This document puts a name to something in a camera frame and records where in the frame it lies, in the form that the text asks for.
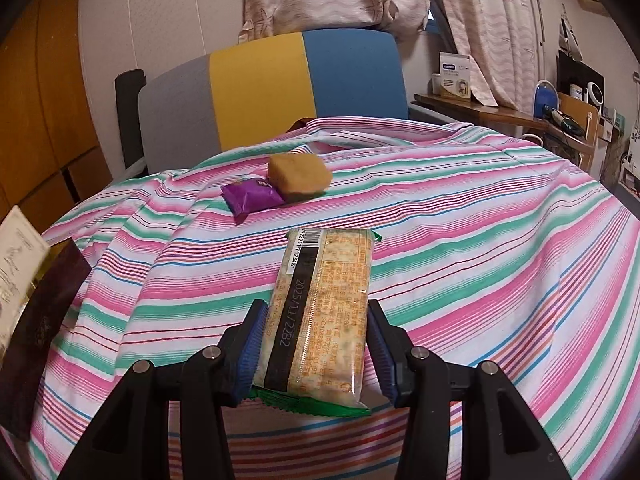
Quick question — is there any grey yellow blue chair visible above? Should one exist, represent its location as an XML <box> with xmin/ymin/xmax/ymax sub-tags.
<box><xmin>137</xmin><ymin>29</ymin><xmax>411</xmax><ymax>179</ymax></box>

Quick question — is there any black padded post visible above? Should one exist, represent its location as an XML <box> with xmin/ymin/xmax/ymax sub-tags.
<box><xmin>115</xmin><ymin>70</ymin><xmax>149</xmax><ymax>179</ymax></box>

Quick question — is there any black monitor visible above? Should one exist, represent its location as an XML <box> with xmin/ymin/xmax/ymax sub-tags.
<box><xmin>556</xmin><ymin>51</ymin><xmax>606</xmax><ymax>106</ymax></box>

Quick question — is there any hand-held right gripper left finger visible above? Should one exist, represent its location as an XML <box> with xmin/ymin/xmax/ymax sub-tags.
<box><xmin>57</xmin><ymin>299</ymin><xmax>269</xmax><ymax>480</ymax></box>

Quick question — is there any wooden wardrobe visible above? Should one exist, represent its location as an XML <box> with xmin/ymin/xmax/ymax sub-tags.
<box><xmin>0</xmin><ymin>0</ymin><xmax>114</xmax><ymax>241</ymax></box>

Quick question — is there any purple snack packet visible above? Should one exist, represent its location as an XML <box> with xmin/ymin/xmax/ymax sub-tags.
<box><xmin>220</xmin><ymin>177</ymin><xmax>286</xmax><ymax>226</ymax></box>

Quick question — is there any white printed box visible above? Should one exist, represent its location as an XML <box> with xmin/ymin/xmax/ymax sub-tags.
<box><xmin>439</xmin><ymin>52</ymin><xmax>473</xmax><ymax>102</ymax></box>

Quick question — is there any cracker packet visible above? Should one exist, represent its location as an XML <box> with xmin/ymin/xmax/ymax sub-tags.
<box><xmin>250</xmin><ymin>227</ymin><xmax>383</xmax><ymax>418</ymax></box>

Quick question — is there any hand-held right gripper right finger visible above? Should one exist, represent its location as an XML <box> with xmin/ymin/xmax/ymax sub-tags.
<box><xmin>368</xmin><ymin>299</ymin><xmax>571</xmax><ymax>480</ymax></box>

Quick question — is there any beige wrapped cake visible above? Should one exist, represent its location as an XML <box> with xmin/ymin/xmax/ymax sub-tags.
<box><xmin>267</xmin><ymin>153</ymin><xmax>333</xmax><ymax>205</ymax></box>

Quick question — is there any blue and white device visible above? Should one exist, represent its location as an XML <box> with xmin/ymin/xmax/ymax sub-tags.
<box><xmin>533</xmin><ymin>80</ymin><xmax>557</xmax><ymax>119</ymax></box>

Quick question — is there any gold gift box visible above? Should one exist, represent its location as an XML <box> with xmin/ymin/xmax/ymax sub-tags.
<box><xmin>0</xmin><ymin>205</ymin><xmax>94</xmax><ymax>442</ymax></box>

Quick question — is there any white metal pole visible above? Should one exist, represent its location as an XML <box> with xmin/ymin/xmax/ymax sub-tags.
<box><xmin>524</xmin><ymin>0</ymin><xmax>551</xmax><ymax>86</ymax></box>

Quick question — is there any pink green striped cloth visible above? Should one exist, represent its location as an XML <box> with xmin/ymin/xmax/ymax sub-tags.
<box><xmin>0</xmin><ymin>116</ymin><xmax>640</xmax><ymax>480</ymax></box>

